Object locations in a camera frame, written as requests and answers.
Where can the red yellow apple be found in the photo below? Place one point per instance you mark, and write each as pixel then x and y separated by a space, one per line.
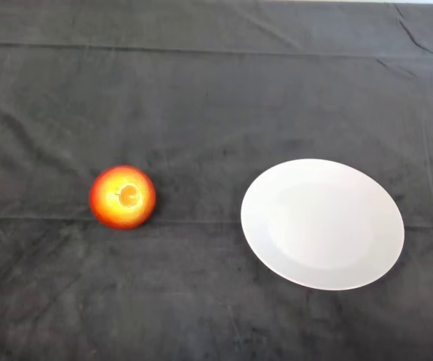
pixel 107 210

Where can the white round plate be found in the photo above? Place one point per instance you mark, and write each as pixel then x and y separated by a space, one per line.
pixel 321 225

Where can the black cloth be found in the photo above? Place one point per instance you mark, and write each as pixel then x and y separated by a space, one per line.
pixel 201 94

